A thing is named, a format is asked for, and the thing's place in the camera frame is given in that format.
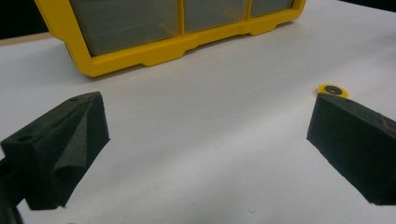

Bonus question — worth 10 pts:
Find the clear plastic drawer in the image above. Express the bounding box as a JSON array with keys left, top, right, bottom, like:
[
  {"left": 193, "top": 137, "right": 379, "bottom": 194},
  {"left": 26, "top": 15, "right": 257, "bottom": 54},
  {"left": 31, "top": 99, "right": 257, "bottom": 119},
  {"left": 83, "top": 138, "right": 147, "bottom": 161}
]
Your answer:
[
  {"left": 182, "top": 0, "right": 249, "bottom": 34},
  {"left": 250, "top": 0, "right": 294, "bottom": 19},
  {"left": 68, "top": 0, "right": 181, "bottom": 58}
]

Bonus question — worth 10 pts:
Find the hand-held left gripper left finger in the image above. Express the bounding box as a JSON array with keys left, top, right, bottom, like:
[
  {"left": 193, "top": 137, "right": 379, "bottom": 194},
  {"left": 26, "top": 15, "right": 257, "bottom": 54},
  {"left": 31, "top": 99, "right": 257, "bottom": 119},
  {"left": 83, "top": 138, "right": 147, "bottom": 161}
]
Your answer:
[{"left": 0, "top": 91, "right": 111, "bottom": 211}]

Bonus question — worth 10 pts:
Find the yellow round disc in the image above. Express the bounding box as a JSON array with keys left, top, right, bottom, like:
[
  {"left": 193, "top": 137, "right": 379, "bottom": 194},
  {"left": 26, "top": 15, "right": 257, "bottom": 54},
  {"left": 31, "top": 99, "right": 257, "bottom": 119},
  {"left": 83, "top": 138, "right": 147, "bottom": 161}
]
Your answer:
[{"left": 317, "top": 83, "right": 349, "bottom": 100}]

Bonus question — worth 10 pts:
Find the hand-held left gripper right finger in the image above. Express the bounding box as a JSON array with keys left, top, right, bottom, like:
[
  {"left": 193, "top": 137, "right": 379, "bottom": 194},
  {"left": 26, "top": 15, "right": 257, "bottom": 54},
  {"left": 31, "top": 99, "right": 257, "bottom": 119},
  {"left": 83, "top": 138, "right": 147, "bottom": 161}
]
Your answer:
[{"left": 306, "top": 92, "right": 396, "bottom": 206}]

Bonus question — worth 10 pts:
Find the yellow drawer cabinet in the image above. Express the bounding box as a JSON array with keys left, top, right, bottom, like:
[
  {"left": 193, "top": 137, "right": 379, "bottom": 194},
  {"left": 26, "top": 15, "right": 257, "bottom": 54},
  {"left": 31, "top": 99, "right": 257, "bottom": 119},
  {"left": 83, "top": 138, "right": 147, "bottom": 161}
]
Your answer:
[{"left": 33, "top": 0, "right": 307, "bottom": 78}]

